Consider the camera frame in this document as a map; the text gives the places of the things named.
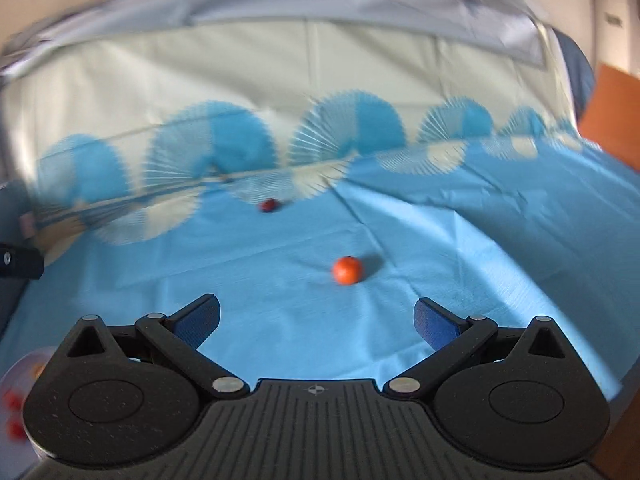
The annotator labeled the blue fan-patterned tablecloth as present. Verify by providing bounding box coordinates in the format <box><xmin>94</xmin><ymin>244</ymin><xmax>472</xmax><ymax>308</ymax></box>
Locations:
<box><xmin>0</xmin><ymin>17</ymin><xmax>640</xmax><ymax>401</ymax></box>

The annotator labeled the light blue bowl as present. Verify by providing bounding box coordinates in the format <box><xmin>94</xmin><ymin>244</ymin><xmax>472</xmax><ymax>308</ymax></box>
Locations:
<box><xmin>0</xmin><ymin>346</ymin><xmax>53</xmax><ymax>476</ymax></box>

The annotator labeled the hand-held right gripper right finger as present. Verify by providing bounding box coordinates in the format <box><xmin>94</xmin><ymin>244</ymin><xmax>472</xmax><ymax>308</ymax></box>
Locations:
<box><xmin>382</xmin><ymin>297</ymin><xmax>571</xmax><ymax>401</ymax></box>

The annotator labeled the orange board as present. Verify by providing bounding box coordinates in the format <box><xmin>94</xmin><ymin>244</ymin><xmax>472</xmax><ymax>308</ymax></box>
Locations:
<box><xmin>578</xmin><ymin>62</ymin><xmax>640</xmax><ymax>177</ymax></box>

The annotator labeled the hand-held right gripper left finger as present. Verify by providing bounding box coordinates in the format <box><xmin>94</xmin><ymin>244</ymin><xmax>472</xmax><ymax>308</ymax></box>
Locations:
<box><xmin>65</xmin><ymin>294</ymin><xmax>249</xmax><ymax>401</ymax></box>

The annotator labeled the grey cover sheet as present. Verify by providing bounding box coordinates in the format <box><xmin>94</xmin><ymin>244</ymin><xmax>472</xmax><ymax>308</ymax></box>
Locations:
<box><xmin>0</xmin><ymin>0</ymin><xmax>557</xmax><ymax>93</ymax></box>

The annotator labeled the small orange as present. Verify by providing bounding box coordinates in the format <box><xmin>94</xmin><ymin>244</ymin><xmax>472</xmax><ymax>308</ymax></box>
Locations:
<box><xmin>332</xmin><ymin>256</ymin><xmax>363</xmax><ymax>286</ymax></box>

